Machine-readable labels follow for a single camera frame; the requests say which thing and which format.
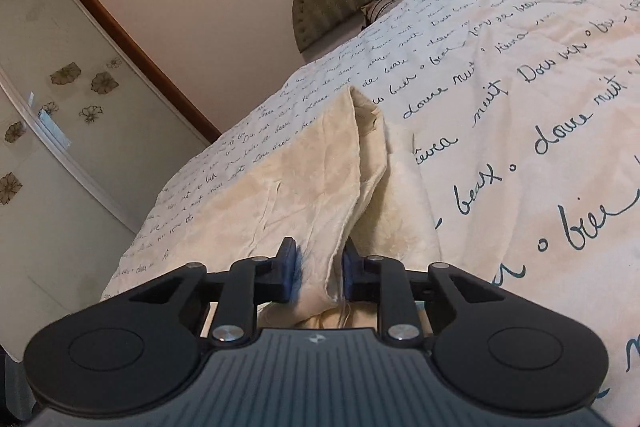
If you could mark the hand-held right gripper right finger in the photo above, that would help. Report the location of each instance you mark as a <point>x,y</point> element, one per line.
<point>347,274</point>

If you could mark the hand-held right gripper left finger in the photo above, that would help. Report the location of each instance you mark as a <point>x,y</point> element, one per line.
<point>291,277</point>

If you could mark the cream towel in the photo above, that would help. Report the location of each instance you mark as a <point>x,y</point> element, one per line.
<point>300,187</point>

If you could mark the white script-printed bed cover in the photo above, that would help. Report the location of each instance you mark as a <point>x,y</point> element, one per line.
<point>525,117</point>

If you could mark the striped pillow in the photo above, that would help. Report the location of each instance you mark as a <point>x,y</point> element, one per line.
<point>385,7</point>

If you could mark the frosted glass wardrobe door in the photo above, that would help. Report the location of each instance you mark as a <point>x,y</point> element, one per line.
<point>65,97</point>

